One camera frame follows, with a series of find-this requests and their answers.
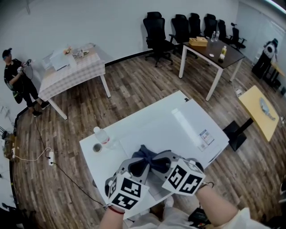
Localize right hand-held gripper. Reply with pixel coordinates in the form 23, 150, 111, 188
153, 149, 206, 197

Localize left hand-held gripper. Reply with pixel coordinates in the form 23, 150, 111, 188
104, 156, 155, 211

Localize dark grey wiping cloth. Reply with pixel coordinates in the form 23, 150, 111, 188
131, 144, 172, 179

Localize person's left forearm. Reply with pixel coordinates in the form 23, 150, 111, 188
101, 204, 126, 229

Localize person's right forearm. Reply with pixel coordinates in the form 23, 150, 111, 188
195, 182, 240, 229

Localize person's white shoe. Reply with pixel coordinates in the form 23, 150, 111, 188
164, 195, 175, 208

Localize clear water bottle red label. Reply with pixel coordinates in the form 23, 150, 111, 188
93, 126, 117, 150

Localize person in white shirt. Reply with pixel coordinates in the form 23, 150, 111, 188
125, 207, 269, 229

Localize yellow table black base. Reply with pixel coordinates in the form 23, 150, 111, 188
222, 85, 281, 152

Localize checkered cloth covered table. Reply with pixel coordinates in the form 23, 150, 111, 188
38, 43, 112, 120

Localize grey blue elongated object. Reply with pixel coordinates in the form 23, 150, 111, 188
259, 97, 277, 122

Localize dark brown table white legs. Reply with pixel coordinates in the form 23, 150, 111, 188
178, 36, 246, 102

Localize cardboard box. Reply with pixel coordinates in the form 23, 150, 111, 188
189, 37, 208, 47
3, 131, 18, 161

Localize clear plastic food tray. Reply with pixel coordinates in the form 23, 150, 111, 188
72, 43, 97, 58

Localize row of black office chairs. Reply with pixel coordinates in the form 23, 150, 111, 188
143, 11, 248, 68

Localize white box appliance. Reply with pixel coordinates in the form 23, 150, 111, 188
49, 48, 78, 72

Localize black swivel desk chair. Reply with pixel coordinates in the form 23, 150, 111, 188
0, 202, 36, 229

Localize white black standing robot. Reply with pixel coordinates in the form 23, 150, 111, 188
251, 38, 280, 80

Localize red wrist string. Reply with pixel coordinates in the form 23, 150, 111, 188
108, 205, 125, 215

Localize black waist recorder box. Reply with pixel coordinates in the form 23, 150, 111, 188
187, 207, 212, 227

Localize black floor cable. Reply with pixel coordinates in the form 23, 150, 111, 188
33, 115, 107, 206

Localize white floor cable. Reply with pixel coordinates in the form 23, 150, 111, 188
12, 147, 53, 161

